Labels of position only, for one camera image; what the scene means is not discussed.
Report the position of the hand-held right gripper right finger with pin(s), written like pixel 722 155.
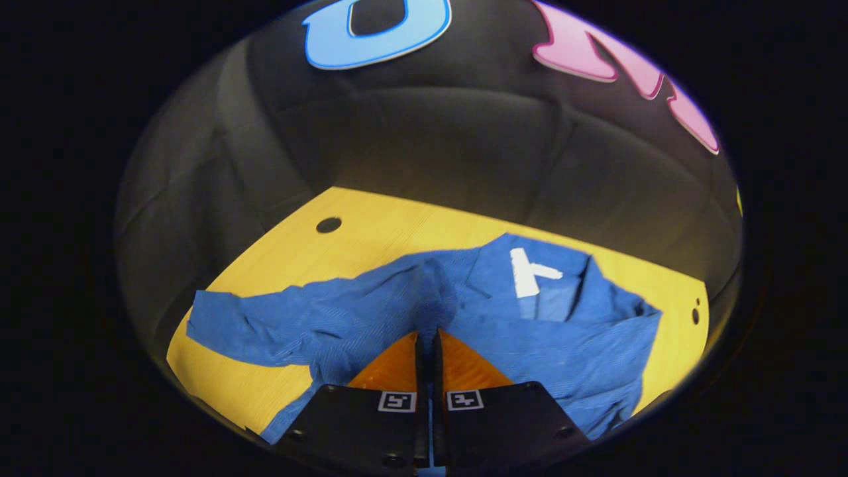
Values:
pixel 438 424

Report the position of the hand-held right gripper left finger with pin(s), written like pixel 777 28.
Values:
pixel 419 424

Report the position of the blue button-up shirt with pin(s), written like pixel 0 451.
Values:
pixel 563 344

